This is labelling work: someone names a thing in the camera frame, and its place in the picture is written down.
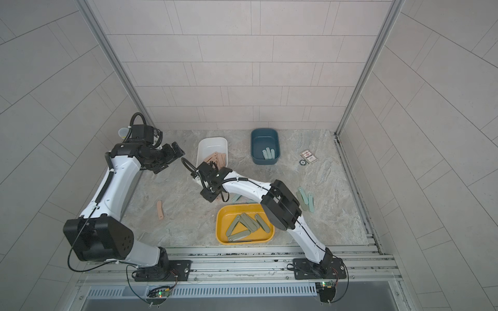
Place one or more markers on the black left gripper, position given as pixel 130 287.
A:
pixel 171 155

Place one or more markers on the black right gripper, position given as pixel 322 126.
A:
pixel 208 193

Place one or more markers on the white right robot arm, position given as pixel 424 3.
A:
pixel 278 202

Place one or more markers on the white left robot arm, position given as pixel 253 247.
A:
pixel 98 235

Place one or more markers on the white storage box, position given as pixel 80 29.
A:
pixel 210 145

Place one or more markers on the yellow storage box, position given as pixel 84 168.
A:
pixel 228 213

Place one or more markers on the dark teal storage box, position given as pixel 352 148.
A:
pixel 262 138

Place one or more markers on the pink toy microphone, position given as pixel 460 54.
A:
pixel 123 132

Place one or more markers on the mint folding knife centre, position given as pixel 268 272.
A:
pixel 236 198

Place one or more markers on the mint folding knife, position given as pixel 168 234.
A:
pixel 304 196
pixel 236 198

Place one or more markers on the pink folding knife front left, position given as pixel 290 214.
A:
pixel 159 209

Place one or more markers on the mint folding knife far right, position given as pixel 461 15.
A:
pixel 304 196

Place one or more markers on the olive folding knife far right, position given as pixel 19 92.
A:
pixel 303 205

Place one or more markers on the mint knife far right edge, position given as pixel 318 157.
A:
pixel 311 203

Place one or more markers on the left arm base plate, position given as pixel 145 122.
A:
pixel 176 270

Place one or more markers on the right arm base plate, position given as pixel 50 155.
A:
pixel 304 269

